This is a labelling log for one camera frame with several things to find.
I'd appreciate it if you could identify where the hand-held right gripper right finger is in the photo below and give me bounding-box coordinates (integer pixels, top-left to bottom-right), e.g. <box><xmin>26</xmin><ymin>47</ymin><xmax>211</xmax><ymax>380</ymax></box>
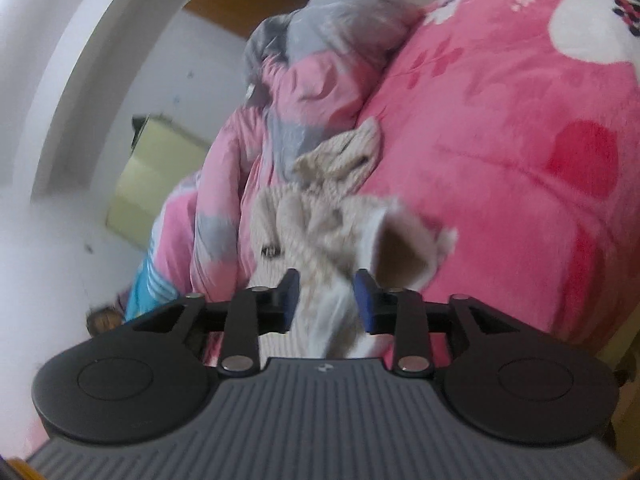
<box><xmin>352</xmin><ymin>269</ymin><xmax>521</xmax><ymax>377</ymax></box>

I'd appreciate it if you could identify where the pink grey floral duvet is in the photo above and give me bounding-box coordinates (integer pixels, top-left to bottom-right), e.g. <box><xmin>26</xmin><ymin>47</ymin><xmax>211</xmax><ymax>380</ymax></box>
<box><xmin>145</xmin><ymin>0</ymin><xmax>423</xmax><ymax>306</ymax></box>

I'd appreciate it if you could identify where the pale green wardrobe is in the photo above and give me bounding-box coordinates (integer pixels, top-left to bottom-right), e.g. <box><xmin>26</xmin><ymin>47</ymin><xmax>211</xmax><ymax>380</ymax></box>
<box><xmin>105</xmin><ymin>115</ymin><xmax>213</xmax><ymax>256</ymax></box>

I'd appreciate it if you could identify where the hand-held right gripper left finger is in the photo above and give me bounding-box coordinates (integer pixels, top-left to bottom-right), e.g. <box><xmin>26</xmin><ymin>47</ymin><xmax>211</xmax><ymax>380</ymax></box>
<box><xmin>131</xmin><ymin>269</ymin><xmax>301</xmax><ymax>376</ymax></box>

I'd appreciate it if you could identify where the beige white checked coat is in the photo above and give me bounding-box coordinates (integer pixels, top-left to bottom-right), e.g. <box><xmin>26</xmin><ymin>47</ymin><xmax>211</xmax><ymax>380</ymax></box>
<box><xmin>247</xmin><ymin>117</ymin><xmax>458</xmax><ymax>361</ymax></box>

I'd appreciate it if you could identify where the brown wooden door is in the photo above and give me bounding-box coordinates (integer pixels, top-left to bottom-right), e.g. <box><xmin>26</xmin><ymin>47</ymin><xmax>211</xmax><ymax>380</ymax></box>
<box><xmin>182</xmin><ymin>0</ymin><xmax>351</xmax><ymax>41</ymax></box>

